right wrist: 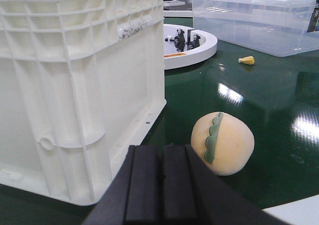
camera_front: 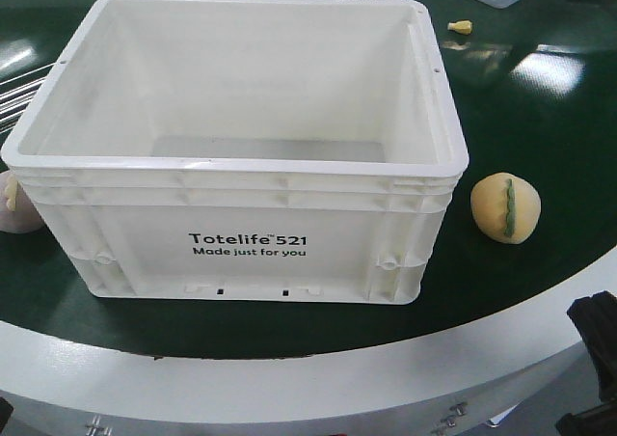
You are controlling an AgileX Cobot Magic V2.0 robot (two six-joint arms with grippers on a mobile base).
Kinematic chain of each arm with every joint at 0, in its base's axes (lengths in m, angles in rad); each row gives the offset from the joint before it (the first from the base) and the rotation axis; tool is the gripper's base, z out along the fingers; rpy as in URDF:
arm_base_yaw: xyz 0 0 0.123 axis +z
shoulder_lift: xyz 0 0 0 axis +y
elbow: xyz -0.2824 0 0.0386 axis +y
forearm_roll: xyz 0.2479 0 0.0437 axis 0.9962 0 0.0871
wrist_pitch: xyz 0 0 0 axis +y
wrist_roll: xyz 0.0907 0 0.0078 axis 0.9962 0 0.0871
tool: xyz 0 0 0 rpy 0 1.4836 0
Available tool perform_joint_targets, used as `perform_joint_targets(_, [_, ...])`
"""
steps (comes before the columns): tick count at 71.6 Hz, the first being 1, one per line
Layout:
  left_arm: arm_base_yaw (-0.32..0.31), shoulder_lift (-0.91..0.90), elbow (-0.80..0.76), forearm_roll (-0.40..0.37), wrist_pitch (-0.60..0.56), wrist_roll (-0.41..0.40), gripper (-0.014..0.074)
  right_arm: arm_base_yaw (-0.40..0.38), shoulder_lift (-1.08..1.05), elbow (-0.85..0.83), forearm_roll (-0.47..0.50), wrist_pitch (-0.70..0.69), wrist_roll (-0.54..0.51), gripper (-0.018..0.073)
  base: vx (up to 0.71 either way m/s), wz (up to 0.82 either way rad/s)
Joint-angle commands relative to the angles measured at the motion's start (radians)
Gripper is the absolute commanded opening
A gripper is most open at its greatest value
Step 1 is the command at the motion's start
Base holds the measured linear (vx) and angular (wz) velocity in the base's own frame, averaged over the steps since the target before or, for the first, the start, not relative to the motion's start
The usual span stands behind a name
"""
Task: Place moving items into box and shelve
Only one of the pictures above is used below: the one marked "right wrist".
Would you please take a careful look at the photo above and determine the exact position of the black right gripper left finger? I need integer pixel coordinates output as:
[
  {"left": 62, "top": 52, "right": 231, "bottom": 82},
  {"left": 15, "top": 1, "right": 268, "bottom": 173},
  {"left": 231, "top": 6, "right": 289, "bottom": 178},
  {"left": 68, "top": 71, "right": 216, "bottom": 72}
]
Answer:
[{"left": 83, "top": 145, "right": 161, "bottom": 225}]

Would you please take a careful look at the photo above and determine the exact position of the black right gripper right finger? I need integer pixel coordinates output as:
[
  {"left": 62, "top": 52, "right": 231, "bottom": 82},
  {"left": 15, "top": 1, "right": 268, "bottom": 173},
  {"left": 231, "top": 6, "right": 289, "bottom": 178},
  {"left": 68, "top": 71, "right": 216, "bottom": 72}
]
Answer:
[{"left": 162, "top": 145, "right": 285, "bottom": 225}]

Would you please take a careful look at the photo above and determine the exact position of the white plastic tote crate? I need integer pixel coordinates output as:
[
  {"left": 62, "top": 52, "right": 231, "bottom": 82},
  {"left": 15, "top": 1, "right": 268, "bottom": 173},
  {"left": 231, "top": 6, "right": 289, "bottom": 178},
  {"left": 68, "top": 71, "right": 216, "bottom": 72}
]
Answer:
[{"left": 0, "top": 0, "right": 166, "bottom": 206}]

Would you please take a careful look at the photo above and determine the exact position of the small yellow toy piece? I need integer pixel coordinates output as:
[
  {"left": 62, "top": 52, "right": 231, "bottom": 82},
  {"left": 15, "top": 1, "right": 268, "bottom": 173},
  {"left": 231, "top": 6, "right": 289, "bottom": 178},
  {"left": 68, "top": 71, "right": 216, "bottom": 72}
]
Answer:
[{"left": 238, "top": 56, "right": 255, "bottom": 65}]

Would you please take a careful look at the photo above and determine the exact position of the black bearing mechanism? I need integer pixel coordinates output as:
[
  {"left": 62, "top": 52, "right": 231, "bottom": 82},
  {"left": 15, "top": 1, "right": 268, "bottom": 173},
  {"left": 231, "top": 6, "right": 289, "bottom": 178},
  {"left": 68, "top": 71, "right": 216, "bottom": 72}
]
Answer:
[{"left": 164, "top": 28, "right": 201, "bottom": 53}]

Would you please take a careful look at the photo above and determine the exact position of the clear plastic storage bin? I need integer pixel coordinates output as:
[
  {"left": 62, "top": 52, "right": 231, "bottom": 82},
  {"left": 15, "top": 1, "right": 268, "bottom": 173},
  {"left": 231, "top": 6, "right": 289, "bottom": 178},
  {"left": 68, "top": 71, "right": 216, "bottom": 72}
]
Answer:
[{"left": 191, "top": 0, "right": 319, "bottom": 57}]

